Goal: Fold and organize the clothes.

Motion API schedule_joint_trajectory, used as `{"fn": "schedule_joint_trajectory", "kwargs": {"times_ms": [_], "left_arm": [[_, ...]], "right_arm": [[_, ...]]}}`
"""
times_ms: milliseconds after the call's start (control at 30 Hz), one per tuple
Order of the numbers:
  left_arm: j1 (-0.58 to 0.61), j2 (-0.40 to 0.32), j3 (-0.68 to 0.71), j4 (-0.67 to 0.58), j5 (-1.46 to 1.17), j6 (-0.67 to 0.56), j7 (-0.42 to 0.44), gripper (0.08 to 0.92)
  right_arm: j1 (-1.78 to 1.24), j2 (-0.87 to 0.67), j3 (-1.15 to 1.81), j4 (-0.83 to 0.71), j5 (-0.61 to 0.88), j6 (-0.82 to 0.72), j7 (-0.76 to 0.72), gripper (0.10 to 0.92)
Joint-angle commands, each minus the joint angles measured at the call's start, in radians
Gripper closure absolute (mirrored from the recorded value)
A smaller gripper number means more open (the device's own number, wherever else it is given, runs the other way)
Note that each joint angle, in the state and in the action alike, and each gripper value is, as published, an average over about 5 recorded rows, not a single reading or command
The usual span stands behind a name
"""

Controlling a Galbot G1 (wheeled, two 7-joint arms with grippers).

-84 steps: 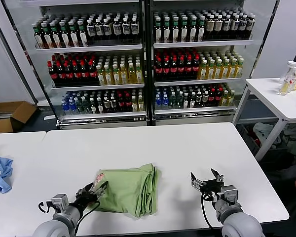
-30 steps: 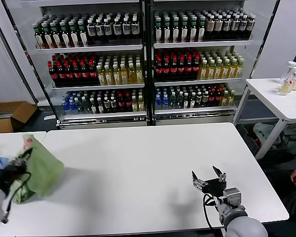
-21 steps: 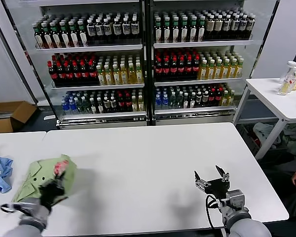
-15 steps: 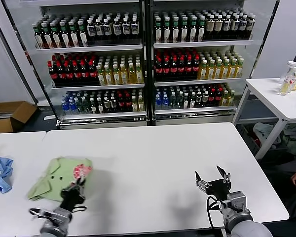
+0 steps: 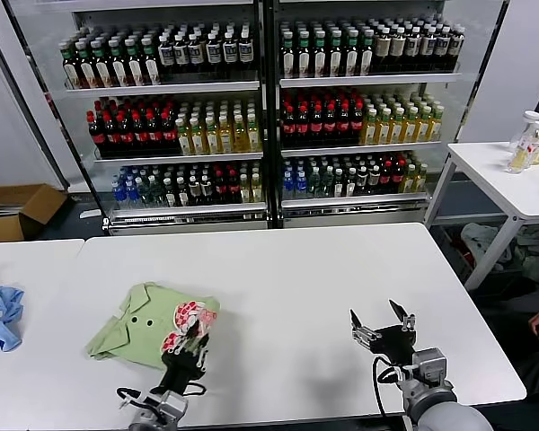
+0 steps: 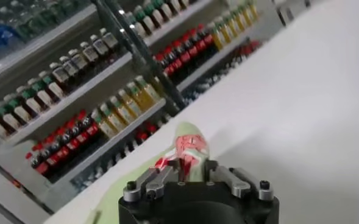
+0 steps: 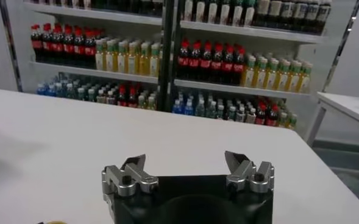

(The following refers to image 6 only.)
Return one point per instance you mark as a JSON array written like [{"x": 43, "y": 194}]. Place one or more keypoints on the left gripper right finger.
[{"x": 237, "y": 184}]

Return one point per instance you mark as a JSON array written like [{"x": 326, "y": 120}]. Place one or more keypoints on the blue label dark bottle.
[
  {"x": 109, "y": 39},
  {"x": 60, "y": 74},
  {"x": 100, "y": 46},
  {"x": 79, "y": 61},
  {"x": 90, "y": 53},
  {"x": 70, "y": 67}
]

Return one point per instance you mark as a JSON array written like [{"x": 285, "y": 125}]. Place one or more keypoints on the white cabinet shelf board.
[
  {"x": 69, "y": 99},
  {"x": 179, "y": 22},
  {"x": 215, "y": 61},
  {"x": 115, "y": 138}
]

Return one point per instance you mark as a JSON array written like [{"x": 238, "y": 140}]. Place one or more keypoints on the yellow juice bottle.
[
  {"x": 144, "y": 97},
  {"x": 107, "y": 128},
  {"x": 127, "y": 111},
  {"x": 135, "y": 105},
  {"x": 118, "y": 119},
  {"x": 151, "y": 90}
]

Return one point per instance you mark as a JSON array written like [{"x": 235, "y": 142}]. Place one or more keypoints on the open beverage display cabinet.
[
  {"x": 167, "y": 65},
  {"x": 143, "y": 54}
]

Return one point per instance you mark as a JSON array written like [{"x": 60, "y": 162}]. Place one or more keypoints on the light green polo shirt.
[{"x": 191, "y": 146}]

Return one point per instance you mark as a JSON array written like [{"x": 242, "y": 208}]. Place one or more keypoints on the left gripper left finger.
[{"x": 154, "y": 184}]

